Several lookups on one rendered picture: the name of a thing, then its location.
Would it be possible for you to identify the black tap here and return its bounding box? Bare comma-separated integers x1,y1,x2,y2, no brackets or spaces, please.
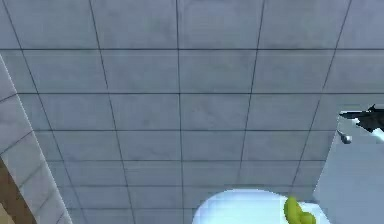
338,103,384,134

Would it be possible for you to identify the white round bathtub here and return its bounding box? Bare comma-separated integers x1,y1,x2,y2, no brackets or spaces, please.
191,188,332,224

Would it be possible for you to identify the pale grey cabinet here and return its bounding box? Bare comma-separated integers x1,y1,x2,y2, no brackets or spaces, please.
312,112,384,224

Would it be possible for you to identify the yellow-green soap bottle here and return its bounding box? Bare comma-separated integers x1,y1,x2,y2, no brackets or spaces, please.
283,196,317,224

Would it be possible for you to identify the silver cabinet knob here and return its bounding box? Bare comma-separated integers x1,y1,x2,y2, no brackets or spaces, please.
336,129,353,145

